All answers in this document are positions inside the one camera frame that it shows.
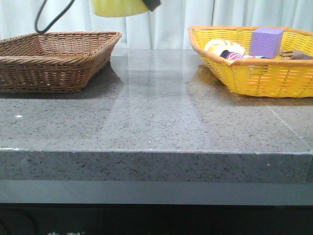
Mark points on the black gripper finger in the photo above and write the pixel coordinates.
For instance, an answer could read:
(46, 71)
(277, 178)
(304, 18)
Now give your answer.
(152, 4)

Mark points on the yellow packing tape roll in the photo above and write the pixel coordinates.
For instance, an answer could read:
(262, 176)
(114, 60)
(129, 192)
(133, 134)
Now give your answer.
(118, 8)

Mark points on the yellow woven plastic basket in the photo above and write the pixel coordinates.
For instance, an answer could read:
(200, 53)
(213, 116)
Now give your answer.
(254, 77)

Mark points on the purple foam block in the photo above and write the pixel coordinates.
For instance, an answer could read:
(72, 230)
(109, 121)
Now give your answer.
(266, 42)

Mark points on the white bread roll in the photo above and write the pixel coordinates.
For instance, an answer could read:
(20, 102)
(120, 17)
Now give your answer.
(217, 46)

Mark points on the white curtain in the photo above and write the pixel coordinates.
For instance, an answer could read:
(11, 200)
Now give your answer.
(167, 26)

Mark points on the brown wicker basket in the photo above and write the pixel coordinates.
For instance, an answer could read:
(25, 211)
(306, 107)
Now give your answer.
(55, 62)

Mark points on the purple labelled dark jar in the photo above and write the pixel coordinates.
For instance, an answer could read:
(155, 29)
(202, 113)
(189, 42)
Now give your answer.
(237, 56)

